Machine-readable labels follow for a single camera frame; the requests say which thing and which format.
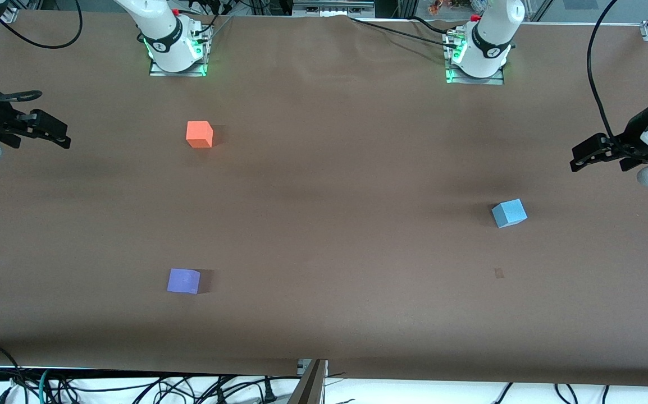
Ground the silver rack device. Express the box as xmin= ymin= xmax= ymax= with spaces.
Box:
xmin=293 ymin=0 xmax=376 ymax=17

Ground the long black table cable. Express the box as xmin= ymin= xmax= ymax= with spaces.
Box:
xmin=349 ymin=17 xmax=453 ymax=44

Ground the short black table cable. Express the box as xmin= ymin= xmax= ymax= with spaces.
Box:
xmin=408 ymin=16 xmax=459 ymax=34

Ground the orange foam block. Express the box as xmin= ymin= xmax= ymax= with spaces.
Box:
xmin=186 ymin=121 xmax=214 ymax=149

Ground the teal floor cable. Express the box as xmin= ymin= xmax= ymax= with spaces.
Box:
xmin=38 ymin=369 xmax=53 ymax=404

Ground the blue foam block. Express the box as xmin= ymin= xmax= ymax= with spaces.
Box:
xmin=491 ymin=198 xmax=528 ymax=228

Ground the aluminium profile post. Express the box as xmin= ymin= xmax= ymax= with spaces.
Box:
xmin=287 ymin=359 xmax=329 ymax=404

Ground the thin gray base cable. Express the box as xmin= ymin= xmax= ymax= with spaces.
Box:
xmin=203 ymin=16 xmax=234 ymax=47

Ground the brown table cover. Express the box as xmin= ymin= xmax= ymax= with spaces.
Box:
xmin=0 ymin=10 xmax=648 ymax=388

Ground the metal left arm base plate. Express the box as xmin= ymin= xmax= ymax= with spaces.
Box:
xmin=445 ymin=29 xmax=505 ymax=85

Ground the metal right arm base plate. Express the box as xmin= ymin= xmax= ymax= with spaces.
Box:
xmin=149 ymin=22 xmax=209 ymax=77

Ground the purple foam block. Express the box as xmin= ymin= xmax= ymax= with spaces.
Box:
xmin=167 ymin=268 xmax=202 ymax=295

